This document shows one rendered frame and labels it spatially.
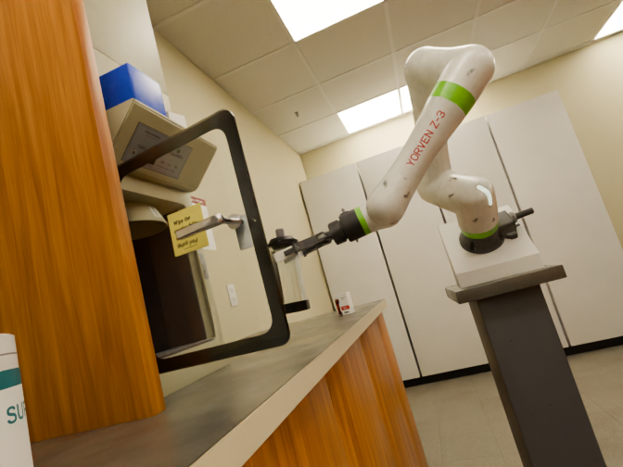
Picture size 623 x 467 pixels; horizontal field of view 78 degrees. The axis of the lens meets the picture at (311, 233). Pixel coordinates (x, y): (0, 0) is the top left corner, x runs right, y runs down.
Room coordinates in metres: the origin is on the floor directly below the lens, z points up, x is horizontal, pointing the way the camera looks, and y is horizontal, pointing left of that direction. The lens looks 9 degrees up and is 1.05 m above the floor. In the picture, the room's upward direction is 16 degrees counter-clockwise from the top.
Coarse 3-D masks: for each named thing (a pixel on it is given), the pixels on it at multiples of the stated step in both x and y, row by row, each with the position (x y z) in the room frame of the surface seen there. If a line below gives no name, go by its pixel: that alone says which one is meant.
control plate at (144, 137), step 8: (136, 128) 0.72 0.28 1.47; (144, 128) 0.73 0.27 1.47; (152, 128) 0.75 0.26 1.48; (136, 136) 0.73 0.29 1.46; (144, 136) 0.75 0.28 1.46; (152, 136) 0.77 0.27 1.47; (160, 136) 0.79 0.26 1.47; (168, 136) 0.80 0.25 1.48; (128, 144) 0.72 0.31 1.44; (136, 144) 0.74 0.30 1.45; (144, 144) 0.76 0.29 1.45; (152, 144) 0.78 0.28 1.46; (128, 152) 0.74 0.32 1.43; (136, 152) 0.75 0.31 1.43
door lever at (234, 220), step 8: (216, 216) 0.56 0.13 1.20; (232, 216) 0.61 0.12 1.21; (192, 224) 0.58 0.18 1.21; (200, 224) 0.57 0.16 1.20; (208, 224) 0.57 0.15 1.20; (216, 224) 0.57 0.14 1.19; (232, 224) 0.60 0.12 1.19; (176, 232) 0.59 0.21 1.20; (184, 232) 0.58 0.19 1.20; (192, 232) 0.58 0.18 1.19; (200, 232) 0.58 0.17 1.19
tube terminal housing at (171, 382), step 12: (96, 60) 0.77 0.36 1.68; (108, 60) 0.80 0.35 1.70; (168, 108) 1.00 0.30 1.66; (228, 360) 1.01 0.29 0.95; (168, 372) 0.79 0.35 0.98; (180, 372) 0.82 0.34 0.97; (192, 372) 0.86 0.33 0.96; (204, 372) 0.90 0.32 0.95; (168, 384) 0.78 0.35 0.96; (180, 384) 0.82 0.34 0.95
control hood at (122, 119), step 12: (120, 108) 0.69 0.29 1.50; (132, 108) 0.68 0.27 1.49; (144, 108) 0.71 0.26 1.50; (108, 120) 0.69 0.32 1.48; (120, 120) 0.69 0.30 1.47; (132, 120) 0.70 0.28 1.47; (144, 120) 0.72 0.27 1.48; (156, 120) 0.75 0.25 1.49; (168, 120) 0.78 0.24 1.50; (120, 132) 0.69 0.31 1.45; (132, 132) 0.72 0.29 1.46; (168, 132) 0.80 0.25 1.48; (120, 144) 0.71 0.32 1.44; (120, 156) 0.72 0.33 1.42
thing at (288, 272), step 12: (276, 252) 1.19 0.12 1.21; (276, 264) 1.19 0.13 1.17; (288, 264) 1.18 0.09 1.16; (276, 276) 1.20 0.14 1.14; (288, 276) 1.18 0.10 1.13; (300, 276) 1.21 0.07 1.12; (288, 288) 1.18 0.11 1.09; (300, 288) 1.20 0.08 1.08; (288, 300) 1.18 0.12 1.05; (300, 300) 1.19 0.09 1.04
